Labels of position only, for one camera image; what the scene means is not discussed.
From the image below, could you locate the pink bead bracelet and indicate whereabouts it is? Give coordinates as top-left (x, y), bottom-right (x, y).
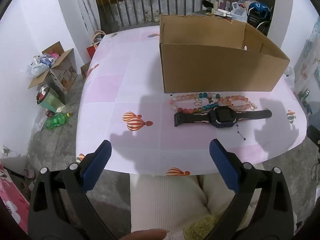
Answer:
top-left (217, 95), bottom-right (258, 111)

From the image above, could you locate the red paper bag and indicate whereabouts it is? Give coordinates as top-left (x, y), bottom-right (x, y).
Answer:
top-left (86, 44), bottom-right (100, 61)

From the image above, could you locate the large cardboard box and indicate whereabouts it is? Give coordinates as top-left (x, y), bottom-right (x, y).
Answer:
top-left (159, 14), bottom-right (290, 94)

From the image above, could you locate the multicoloured bead bracelet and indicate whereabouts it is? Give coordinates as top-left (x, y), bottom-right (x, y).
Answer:
top-left (169, 92), bottom-right (222, 115)

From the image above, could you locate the metal pot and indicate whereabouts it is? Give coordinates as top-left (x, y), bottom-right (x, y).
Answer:
top-left (36, 84), bottom-right (50, 105)

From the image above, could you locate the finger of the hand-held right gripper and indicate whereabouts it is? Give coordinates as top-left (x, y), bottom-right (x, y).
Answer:
top-left (306, 125), bottom-right (320, 153)

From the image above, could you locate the pink flower print blanket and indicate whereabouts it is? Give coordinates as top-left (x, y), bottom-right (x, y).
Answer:
top-left (0, 164), bottom-right (29, 233)

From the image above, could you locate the person's left hand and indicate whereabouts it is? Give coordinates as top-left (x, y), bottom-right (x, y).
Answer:
top-left (122, 229), bottom-right (167, 240)

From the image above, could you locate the green plastic bottle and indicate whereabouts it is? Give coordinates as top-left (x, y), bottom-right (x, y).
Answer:
top-left (45, 112), bottom-right (73, 130)

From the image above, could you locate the white plastic shopping bag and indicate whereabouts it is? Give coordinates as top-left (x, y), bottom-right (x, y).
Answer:
top-left (230, 1), bottom-right (248, 22)

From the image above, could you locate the beige bag with handles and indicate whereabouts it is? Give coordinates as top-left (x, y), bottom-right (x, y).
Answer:
top-left (92, 30), bottom-right (107, 46)

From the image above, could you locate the blue patterned cloth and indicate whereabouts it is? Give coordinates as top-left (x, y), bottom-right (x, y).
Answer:
top-left (295, 17), bottom-right (320, 100)

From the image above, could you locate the small printed cardboard box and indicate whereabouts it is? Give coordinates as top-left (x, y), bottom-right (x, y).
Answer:
top-left (27, 41), bottom-right (78, 95)

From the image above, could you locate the crumpled white plastic bag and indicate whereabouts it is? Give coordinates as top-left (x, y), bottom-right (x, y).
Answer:
top-left (285, 66), bottom-right (297, 85)

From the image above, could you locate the white curtain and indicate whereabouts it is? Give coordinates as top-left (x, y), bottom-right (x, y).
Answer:
top-left (72, 0), bottom-right (100, 33)

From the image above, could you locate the wheelchair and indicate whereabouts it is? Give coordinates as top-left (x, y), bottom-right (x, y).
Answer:
top-left (246, 2), bottom-right (273, 29)

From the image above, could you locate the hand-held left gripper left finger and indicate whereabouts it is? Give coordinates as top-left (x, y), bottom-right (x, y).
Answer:
top-left (27, 139), bottom-right (118, 240)

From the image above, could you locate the green fleece jacket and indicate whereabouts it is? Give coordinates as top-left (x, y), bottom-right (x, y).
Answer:
top-left (185, 212), bottom-right (250, 240)

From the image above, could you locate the dark blue smart watch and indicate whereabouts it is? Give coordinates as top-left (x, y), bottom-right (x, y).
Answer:
top-left (174, 106), bottom-right (272, 129)

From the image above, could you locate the white plastic bag with print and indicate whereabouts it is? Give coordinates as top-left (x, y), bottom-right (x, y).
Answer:
top-left (20, 56), bottom-right (50, 78)

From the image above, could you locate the metal balcony railing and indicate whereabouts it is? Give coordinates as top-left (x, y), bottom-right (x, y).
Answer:
top-left (96, 0), bottom-right (275, 28)

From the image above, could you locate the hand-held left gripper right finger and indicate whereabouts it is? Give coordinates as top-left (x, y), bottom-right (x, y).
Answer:
top-left (209, 139), bottom-right (295, 240)

